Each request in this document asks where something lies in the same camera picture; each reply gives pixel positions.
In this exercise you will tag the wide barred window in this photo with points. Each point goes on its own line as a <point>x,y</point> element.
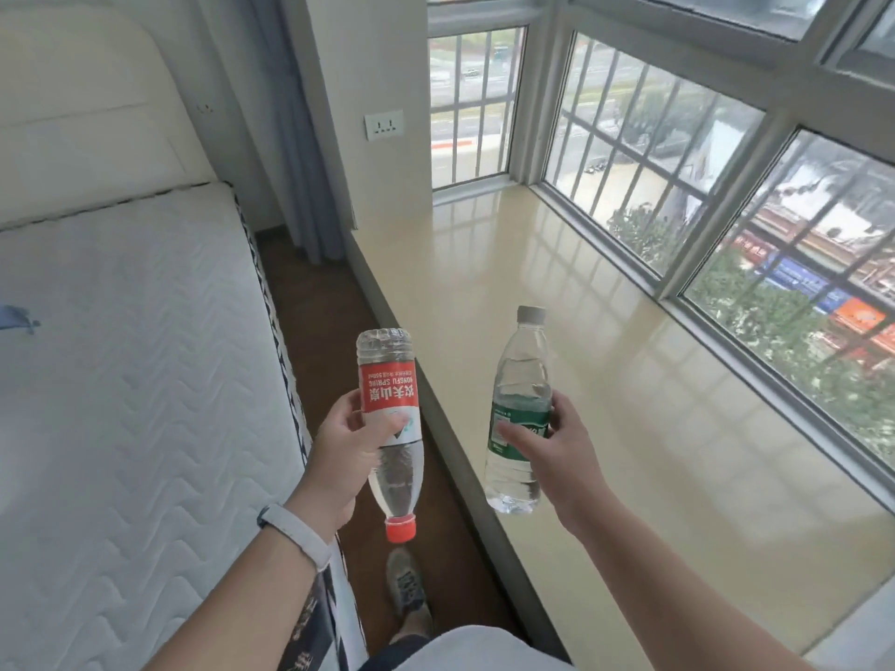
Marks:
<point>734,167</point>

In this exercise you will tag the grey curtain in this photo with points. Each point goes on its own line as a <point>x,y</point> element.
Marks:
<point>293,132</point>

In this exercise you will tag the person's right thumb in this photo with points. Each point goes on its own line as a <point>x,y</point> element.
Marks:
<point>521,436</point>

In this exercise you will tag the person's right forearm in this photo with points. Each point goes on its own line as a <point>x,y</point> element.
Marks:
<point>664,593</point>

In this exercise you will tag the white wristband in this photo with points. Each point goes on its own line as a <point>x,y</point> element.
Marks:
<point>297,534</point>

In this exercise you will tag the white shirt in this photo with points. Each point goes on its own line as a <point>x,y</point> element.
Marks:
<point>482,653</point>

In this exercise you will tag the person's left hand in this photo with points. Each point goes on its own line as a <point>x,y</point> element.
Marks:
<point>335,461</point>

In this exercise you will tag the person's right hand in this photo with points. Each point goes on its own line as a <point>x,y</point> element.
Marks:
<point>566,468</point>

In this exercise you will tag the white wall socket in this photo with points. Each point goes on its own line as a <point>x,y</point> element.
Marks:
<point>384,125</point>

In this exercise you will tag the white quilted mattress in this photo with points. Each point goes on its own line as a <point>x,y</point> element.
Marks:
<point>140,384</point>

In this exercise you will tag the red label water bottle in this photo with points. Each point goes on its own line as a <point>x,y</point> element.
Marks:
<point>389,384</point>

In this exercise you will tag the green label water bottle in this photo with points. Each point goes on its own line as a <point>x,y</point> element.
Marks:
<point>521,384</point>

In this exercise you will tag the person's left forearm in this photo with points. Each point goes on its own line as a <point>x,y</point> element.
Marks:
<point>245,600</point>

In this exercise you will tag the narrow barred window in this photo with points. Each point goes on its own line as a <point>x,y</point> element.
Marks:
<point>475,104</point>

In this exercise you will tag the grey shoe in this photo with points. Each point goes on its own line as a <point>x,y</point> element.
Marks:
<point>408,586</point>

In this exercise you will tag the blue cloth piece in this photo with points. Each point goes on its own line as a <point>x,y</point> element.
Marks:
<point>17,318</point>

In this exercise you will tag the cream padded headboard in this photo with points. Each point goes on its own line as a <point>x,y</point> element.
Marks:
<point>84,118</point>

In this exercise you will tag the dark shorts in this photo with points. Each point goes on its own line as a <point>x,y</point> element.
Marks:
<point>391,655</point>

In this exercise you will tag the person's left thumb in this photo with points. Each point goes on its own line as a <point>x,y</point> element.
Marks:
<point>389,429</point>

